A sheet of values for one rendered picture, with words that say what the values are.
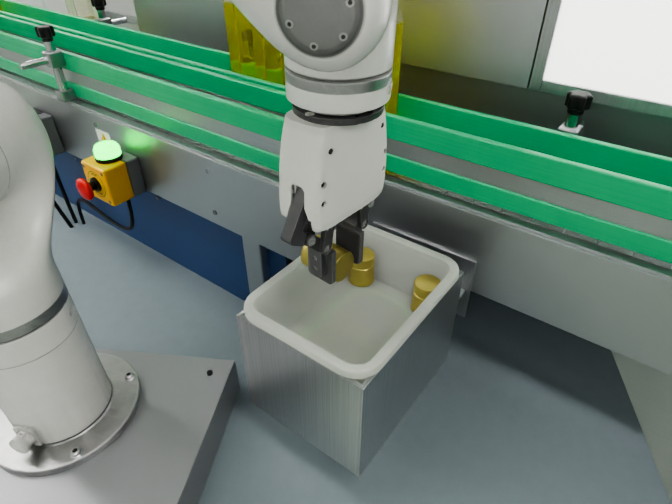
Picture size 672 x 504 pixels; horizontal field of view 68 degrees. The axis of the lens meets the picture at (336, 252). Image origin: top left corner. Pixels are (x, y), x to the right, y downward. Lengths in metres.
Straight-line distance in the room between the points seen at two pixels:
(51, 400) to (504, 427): 0.60
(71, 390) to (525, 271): 0.57
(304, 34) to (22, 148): 0.38
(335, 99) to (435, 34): 0.45
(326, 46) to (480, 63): 0.51
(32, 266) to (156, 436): 0.26
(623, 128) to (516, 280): 0.26
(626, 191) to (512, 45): 0.27
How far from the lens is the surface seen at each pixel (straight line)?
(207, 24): 1.18
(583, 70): 0.75
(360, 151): 0.42
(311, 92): 0.38
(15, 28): 1.41
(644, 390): 1.02
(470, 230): 0.67
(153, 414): 0.74
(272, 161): 0.71
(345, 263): 0.50
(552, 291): 0.67
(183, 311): 0.96
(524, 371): 0.88
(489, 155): 0.64
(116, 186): 0.94
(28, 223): 0.62
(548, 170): 0.62
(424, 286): 0.62
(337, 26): 0.29
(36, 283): 0.61
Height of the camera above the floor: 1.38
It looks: 37 degrees down
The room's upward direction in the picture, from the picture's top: straight up
